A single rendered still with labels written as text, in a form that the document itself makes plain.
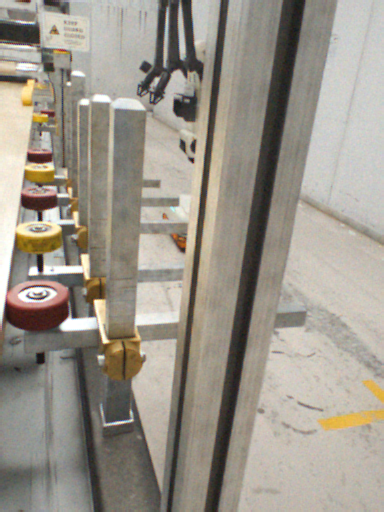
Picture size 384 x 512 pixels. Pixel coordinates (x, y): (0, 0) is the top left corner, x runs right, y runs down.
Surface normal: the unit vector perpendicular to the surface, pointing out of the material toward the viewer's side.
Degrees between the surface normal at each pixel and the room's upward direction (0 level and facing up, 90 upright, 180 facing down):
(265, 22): 90
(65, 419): 0
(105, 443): 0
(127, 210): 90
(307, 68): 90
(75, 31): 90
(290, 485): 0
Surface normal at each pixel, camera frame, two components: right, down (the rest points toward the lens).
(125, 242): 0.30, 0.40
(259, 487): 0.10, -0.92
